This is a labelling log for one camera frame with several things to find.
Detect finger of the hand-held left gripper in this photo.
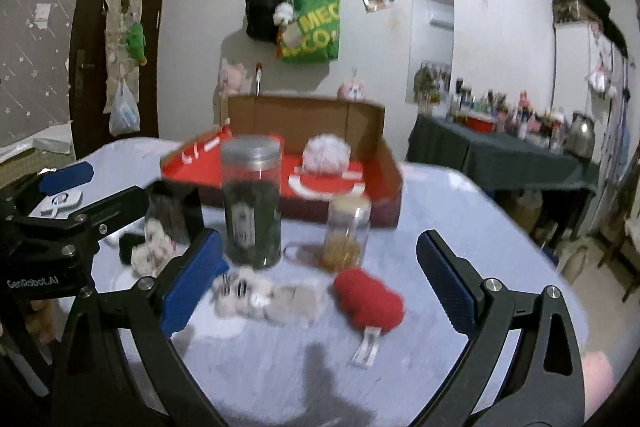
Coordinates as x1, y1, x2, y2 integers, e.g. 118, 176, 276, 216
0, 161, 96, 208
12, 184, 203, 244

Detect hanging pink white garment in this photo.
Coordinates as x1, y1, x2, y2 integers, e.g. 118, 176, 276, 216
587, 27, 619, 96

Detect white label tag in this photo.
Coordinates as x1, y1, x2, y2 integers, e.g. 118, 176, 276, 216
350, 328, 382, 369

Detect green and red packet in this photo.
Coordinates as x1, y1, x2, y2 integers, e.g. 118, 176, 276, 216
276, 0, 343, 64

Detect thin pink hair tie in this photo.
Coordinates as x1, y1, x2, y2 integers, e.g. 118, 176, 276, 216
284, 243, 326, 267

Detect small white device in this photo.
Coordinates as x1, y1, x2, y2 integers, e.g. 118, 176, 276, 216
30, 191, 84, 216

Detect side table with dark cloth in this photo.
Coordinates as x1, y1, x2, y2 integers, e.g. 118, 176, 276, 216
405, 113, 601, 253

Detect white pompom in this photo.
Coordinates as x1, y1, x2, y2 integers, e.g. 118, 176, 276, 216
274, 1, 297, 28

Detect steel kettle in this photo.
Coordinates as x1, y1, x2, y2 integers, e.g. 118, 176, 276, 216
565, 111, 597, 158

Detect pink plush toy with face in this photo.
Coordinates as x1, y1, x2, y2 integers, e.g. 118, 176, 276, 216
337, 79, 366, 102

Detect small clear jar gold contents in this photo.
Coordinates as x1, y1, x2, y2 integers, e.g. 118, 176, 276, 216
322, 196, 373, 272

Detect white fabric wardrobe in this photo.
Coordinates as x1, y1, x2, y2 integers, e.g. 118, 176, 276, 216
550, 0, 640, 208

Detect wall mirror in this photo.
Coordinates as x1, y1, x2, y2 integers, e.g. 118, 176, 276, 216
404, 0, 455, 105

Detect red container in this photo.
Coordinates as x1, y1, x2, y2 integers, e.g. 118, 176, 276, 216
465, 114, 498, 132

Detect row of bottles and jars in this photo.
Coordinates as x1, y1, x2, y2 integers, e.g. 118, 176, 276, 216
442, 79, 568, 152

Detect dark brown door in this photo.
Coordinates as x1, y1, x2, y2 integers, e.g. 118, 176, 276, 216
67, 0, 181, 160

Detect green plush toy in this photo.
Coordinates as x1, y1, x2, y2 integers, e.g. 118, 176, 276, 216
124, 23, 148, 66

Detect red fuzzy scrunchie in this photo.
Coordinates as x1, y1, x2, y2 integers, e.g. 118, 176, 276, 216
332, 269, 406, 335

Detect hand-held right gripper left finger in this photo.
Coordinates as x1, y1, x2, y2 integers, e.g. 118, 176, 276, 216
52, 229, 231, 427

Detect tall clear jar dark contents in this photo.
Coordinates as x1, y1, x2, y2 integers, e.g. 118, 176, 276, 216
220, 136, 283, 270

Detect white mesh bath pouf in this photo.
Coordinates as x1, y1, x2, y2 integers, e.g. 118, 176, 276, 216
302, 134, 351, 178

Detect white fluffy scrunchie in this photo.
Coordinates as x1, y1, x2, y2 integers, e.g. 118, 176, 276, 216
131, 219, 176, 278

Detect black bag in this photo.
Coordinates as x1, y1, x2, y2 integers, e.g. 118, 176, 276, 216
245, 0, 288, 42

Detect cardboard box with red inside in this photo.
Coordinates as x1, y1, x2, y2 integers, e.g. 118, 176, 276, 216
160, 94, 405, 228

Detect pale pink plush toy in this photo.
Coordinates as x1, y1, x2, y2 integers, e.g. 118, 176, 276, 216
218, 59, 247, 100

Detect cream lace scrunchie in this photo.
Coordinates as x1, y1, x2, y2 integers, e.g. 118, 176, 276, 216
270, 283, 327, 328

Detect light printed tablecloth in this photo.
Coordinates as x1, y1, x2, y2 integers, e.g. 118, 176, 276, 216
30, 142, 586, 427

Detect beige hanging organizer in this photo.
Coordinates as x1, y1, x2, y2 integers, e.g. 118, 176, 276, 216
102, 0, 143, 115

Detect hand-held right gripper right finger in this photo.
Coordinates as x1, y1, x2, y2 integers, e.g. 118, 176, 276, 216
416, 229, 586, 427

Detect beige fluffy scrunchie plaid bow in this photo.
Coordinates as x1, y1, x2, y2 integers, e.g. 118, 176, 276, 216
212, 268, 275, 320

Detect hanging plastic bag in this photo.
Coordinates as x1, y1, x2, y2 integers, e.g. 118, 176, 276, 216
108, 77, 141, 138

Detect dark bags on wardrobe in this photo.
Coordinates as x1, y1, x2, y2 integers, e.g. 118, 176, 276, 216
552, 0, 613, 28

